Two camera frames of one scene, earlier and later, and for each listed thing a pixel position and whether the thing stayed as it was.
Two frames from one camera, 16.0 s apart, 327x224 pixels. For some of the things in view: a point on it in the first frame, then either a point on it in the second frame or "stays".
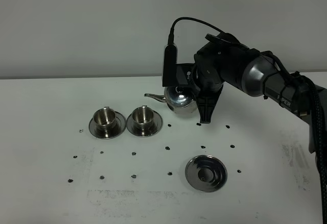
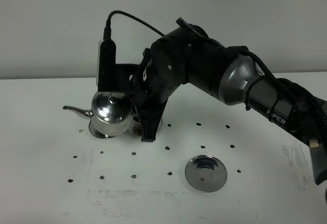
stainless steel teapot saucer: x=206 y=173 stays
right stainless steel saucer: x=156 y=126 stays
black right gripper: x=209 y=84 to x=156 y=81
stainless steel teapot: x=180 y=99 to x=111 y=113
